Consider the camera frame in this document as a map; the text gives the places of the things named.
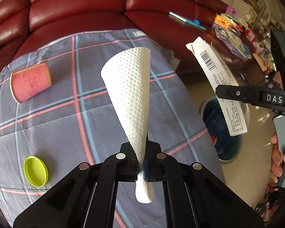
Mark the green plastic lid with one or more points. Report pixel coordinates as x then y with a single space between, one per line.
35 171

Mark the pile of colourful magazines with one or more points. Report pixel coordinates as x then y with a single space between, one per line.
232 38

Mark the pink purple toy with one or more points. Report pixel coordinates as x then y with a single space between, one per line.
232 10

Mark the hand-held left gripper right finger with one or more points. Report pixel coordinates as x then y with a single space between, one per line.
154 168

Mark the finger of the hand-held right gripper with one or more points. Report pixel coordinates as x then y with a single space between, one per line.
251 97

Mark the person's right hand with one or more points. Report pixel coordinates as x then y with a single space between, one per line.
275 161

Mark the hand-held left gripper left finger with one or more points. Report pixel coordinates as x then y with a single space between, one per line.
125 168

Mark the red leather sofa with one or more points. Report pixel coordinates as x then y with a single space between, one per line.
73 7

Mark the small blue cap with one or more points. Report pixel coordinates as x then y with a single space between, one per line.
197 22

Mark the grey plaid cloth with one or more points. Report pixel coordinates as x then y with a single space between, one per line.
61 123

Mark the white perforated paper towel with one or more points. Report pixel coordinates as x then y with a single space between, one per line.
130 92

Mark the teal notebook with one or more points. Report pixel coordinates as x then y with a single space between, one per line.
184 19

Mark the teal trash bin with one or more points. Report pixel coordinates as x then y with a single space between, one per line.
235 147

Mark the white barcode wrapper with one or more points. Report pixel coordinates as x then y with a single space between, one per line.
211 61

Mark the pink paper cup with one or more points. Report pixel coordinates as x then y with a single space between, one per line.
29 83

